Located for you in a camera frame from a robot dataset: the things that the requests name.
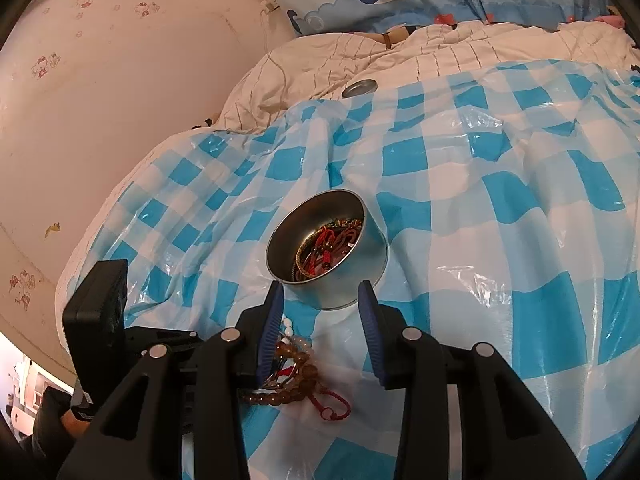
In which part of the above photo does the blue white checkered plastic sheet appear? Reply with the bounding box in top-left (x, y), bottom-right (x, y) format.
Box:
top-left (54, 60), bottom-right (639, 479)

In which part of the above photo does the brown wooden bead bracelet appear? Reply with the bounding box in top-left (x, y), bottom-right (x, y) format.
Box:
top-left (243, 336), bottom-right (321, 408)

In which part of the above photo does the round silver metal tin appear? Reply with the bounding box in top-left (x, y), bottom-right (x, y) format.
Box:
top-left (266, 190), bottom-right (388, 310)

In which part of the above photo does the silver tin lid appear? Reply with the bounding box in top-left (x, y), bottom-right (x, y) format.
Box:
top-left (341, 78), bottom-right (378, 99)

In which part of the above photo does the white striped quilt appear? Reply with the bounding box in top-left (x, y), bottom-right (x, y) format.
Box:
top-left (213, 21), bottom-right (639, 133)

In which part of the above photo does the red braided cord bracelet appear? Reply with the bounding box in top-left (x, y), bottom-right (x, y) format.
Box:
top-left (307, 386), bottom-right (353, 423)

